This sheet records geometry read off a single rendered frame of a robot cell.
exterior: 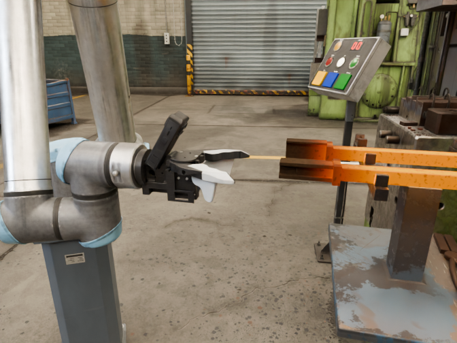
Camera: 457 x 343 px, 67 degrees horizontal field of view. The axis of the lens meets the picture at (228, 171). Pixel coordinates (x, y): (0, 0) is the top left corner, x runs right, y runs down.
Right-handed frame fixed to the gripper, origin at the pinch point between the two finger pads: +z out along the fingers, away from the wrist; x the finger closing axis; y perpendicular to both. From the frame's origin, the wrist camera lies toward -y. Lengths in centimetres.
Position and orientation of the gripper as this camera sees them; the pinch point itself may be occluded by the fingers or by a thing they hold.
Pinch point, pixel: (243, 163)
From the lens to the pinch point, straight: 62.4
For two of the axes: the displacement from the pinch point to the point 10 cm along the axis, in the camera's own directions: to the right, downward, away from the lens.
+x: -2.2, 3.3, -9.2
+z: 9.7, 0.8, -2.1
